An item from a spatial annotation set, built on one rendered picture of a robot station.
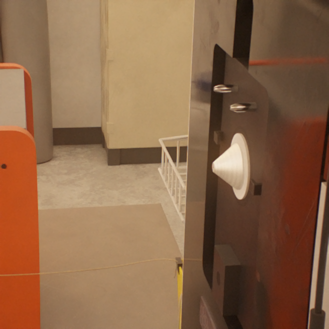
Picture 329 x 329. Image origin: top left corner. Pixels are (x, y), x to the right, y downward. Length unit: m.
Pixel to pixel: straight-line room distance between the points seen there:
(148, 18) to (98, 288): 2.45
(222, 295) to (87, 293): 0.74
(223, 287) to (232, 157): 0.13
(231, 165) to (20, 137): 0.40
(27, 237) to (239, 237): 0.43
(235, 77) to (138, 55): 3.09
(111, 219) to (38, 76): 2.21
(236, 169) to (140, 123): 3.22
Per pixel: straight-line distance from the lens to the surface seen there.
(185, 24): 3.81
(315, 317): 0.49
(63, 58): 4.16
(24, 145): 1.03
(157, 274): 1.52
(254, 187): 0.64
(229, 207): 0.76
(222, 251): 0.75
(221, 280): 0.75
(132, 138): 3.92
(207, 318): 0.84
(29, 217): 1.07
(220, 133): 0.77
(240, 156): 0.69
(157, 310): 1.41
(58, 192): 3.67
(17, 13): 3.80
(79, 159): 4.07
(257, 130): 0.66
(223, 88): 0.71
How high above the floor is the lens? 1.46
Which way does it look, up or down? 22 degrees down
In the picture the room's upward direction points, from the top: 2 degrees clockwise
